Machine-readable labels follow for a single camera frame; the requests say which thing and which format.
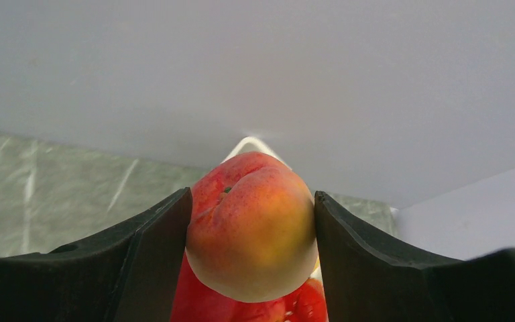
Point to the red fake apple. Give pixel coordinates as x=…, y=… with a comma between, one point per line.
x=193, y=301

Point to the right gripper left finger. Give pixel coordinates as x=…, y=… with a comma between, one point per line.
x=127, y=272

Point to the white plastic basket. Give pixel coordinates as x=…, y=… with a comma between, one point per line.
x=252, y=144

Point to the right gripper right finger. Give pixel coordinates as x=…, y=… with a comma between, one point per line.
x=369, y=275

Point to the orange red fake peach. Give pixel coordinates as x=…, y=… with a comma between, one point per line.
x=252, y=234

